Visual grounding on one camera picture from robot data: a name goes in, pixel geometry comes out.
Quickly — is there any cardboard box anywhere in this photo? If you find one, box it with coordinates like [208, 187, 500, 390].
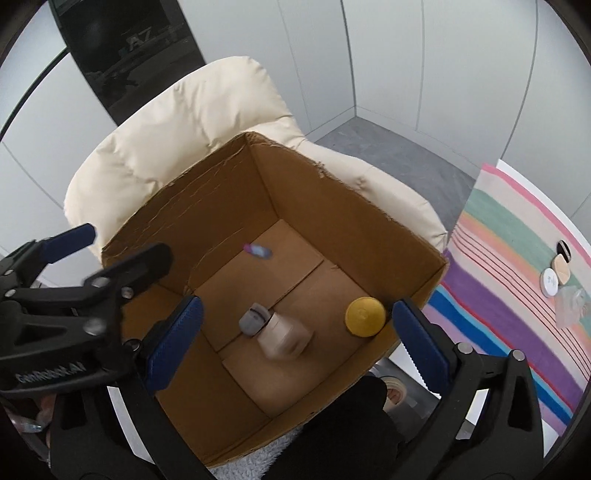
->
[100, 131, 450, 469]

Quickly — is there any roll of tape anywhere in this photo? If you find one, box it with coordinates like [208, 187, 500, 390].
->
[381, 376, 409, 414]

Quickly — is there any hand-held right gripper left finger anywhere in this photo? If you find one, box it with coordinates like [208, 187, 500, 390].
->
[50, 295, 211, 480]

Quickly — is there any amber jar with yellow lid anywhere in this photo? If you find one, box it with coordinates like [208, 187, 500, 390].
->
[345, 296, 387, 337]

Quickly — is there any white round jar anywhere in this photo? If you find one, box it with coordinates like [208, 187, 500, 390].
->
[540, 268, 561, 297]

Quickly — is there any person's left hand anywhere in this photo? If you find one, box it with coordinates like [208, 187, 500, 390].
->
[9, 398, 56, 435]

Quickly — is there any person's black trouser leg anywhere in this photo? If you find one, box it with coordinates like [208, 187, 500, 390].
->
[272, 376, 407, 480]

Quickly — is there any striped colourful cloth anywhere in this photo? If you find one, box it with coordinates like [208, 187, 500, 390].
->
[422, 163, 591, 437]

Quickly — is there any dark glass cabinet door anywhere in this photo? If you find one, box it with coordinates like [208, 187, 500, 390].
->
[48, 0, 206, 126]

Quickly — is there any cream padded chair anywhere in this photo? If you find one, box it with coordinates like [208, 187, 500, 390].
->
[64, 56, 448, 273]

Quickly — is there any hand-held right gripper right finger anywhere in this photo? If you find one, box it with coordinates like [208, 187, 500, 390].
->
[392, 298, 546, 480]

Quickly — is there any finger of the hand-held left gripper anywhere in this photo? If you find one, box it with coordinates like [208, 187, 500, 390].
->
[0, 224, 98, 289]
[69, 243, 174, 335]

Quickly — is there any clear glass bottle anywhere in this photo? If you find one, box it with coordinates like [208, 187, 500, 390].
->
[554, 286, 589, 329]

